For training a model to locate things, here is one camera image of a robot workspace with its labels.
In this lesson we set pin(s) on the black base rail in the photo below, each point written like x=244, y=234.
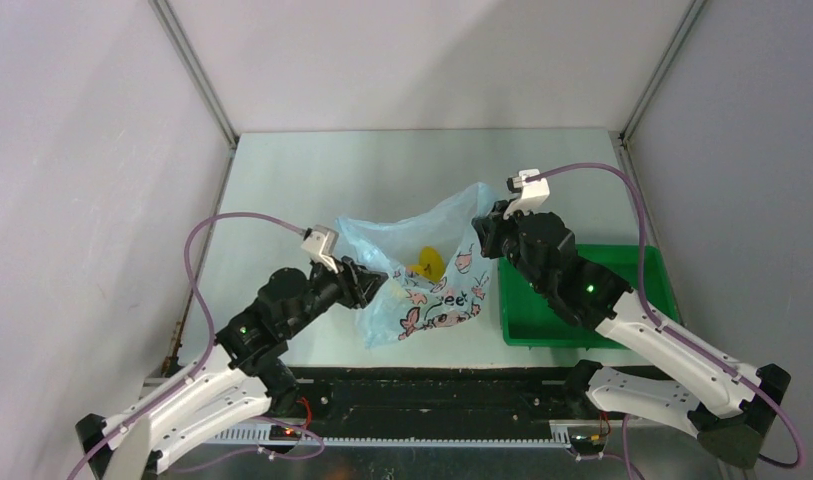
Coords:
x=492, y=405

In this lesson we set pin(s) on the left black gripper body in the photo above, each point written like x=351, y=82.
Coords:
x=326, y=288

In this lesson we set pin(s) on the left aluminium frame post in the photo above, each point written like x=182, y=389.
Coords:
x=179, y=39

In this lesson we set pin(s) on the aluminium frame post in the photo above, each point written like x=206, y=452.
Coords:
x=179, y=39
x=674, y=47

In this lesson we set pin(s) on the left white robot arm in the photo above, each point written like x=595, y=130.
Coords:
x=243, y=375

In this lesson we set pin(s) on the right aluminium frame post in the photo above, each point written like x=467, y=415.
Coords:
x=674, y=47

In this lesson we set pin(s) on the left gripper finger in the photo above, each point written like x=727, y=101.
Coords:
x=359, y=274
x=366, y=290

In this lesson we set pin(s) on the light blue plastic bag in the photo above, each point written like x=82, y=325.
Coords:
x=407, y=305

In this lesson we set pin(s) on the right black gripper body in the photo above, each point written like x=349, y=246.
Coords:
x=502, y=240

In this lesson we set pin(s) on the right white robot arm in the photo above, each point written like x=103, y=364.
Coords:
x=727, y=405

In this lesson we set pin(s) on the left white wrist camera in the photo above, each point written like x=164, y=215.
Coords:
x=319, y=243

